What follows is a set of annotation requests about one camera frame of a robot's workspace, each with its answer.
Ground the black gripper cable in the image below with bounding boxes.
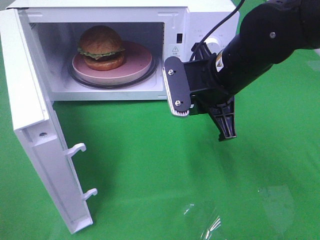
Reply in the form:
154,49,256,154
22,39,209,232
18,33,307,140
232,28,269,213
191,0,246,61

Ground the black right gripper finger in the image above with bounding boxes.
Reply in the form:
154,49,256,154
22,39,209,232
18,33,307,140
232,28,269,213
208,96,237,142
189,42,217,62

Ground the white microwave door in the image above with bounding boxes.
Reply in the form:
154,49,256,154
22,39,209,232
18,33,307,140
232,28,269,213
0,8,98,233

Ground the clear plastic wrap piece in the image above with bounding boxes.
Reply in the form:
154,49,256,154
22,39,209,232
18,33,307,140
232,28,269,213
182,201,225,240

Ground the pink round plate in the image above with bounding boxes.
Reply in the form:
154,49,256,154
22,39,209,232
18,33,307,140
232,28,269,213
72,41,154,88

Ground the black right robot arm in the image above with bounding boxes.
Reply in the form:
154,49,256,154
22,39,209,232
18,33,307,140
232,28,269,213
184,0,320,141

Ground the glass microwave turntable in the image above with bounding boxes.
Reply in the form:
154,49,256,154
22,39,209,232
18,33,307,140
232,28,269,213
68,54,158,89

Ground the burger with lettuce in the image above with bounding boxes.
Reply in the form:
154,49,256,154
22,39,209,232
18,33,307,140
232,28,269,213
77,25,125,71

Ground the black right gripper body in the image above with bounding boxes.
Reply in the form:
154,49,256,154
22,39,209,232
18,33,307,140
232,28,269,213
189,53,235,115

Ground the upper white round knob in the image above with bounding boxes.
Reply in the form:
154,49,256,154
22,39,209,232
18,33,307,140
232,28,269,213
205,37,222,54

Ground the white microwave oven body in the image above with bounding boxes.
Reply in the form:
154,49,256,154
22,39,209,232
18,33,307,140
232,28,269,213
0,0,235,102

